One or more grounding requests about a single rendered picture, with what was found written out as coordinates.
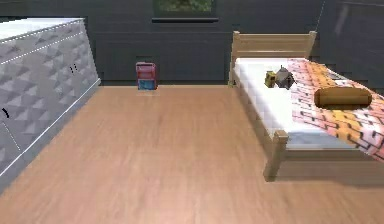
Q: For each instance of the orange patterned blanket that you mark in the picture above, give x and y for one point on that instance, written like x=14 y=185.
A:
x=336 y=116

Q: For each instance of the grey angular object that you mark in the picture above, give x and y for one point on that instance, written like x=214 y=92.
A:
x=285 y=78

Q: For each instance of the red and blue box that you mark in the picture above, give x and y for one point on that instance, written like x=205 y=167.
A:
x=146 y=76

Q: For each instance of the wooden bed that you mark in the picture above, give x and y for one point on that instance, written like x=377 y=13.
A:
x=266 y=100

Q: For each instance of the grey patterned cupboard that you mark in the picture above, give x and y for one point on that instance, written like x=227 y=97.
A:
x=40 y=80

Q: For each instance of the brown bolster pillow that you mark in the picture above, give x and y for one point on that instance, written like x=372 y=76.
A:
x=342 y=97

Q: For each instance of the yellow green small box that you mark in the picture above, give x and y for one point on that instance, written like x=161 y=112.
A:
x=270 y=79

